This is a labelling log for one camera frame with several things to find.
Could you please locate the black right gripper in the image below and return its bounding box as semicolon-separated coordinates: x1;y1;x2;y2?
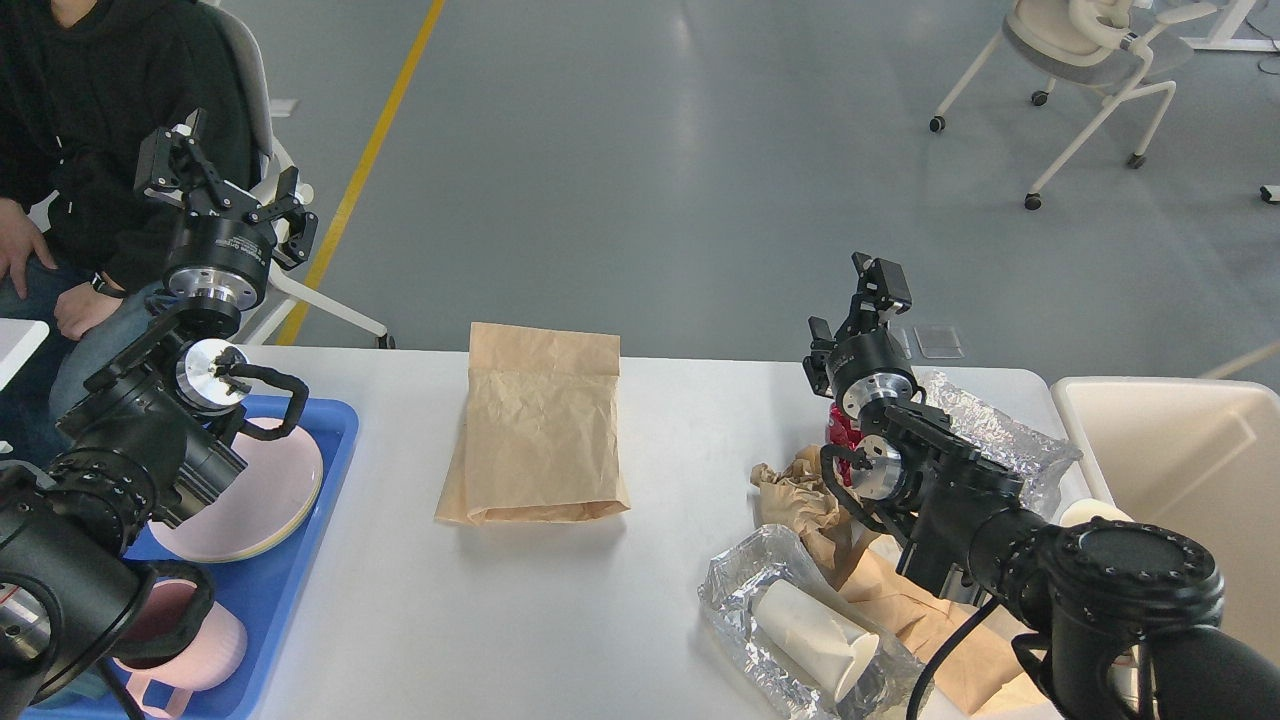
803;252;919;419

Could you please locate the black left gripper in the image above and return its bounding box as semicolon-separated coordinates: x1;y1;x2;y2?
134;108;319;311

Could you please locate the large brown paper bag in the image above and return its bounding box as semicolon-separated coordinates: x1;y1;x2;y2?
435;322;631;527

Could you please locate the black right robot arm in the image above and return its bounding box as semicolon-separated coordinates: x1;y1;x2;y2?
803;252;1279;719

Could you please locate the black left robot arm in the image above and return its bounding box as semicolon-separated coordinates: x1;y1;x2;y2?
1;110;317;719

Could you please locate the clear floor plate left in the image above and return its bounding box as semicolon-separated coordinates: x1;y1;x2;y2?
890;327;913;360

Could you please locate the clear floor plate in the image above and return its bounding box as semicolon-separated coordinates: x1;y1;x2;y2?
890;327;913;360
913;324;966;360

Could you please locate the white office chair left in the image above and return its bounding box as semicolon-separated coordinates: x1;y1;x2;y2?
204;1;396;348

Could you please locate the white office chair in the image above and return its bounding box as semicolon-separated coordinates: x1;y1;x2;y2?
204;1;396;348
929;1;1219;211

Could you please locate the clear floor plate right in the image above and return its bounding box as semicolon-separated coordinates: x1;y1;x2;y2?
913;324;966;360

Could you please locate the crushed red soda can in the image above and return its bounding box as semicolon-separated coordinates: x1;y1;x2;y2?
826;402;864;488

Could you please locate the crumpled brown paper ball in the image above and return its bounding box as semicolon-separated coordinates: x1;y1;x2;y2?
750;445;854;582

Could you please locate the person in black hoodie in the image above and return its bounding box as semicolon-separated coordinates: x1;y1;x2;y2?
1;1;256;466

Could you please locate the crumpled foil container back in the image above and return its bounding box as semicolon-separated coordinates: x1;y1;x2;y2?
922;370;1082;519

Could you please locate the white side table corner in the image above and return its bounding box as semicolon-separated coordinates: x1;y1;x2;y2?
0;318;49;389

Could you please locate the pink ceramic plate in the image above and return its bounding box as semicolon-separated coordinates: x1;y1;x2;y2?
148;427;324;562

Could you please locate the white paper cup upright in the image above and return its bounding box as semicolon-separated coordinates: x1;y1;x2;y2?
1057;498;1133;527

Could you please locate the white paper cup lying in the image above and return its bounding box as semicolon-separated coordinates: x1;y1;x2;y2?
751;580;881;702

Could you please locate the foil tray front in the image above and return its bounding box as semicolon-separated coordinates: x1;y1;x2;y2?
699;524;923;719

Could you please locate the flat brown paper bag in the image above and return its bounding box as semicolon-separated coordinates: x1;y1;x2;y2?
840;536;1059;719

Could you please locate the beige plastic bin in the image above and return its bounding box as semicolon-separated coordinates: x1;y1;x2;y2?
1052;377;1279;660

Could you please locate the blue plastic tray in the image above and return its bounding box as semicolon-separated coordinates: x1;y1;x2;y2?
20;395;360;720

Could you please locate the white office chair right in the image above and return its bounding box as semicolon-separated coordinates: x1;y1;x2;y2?
929;1;1219;211

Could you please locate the pink ribbed mug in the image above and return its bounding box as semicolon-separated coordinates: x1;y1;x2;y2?
111;578;248;719

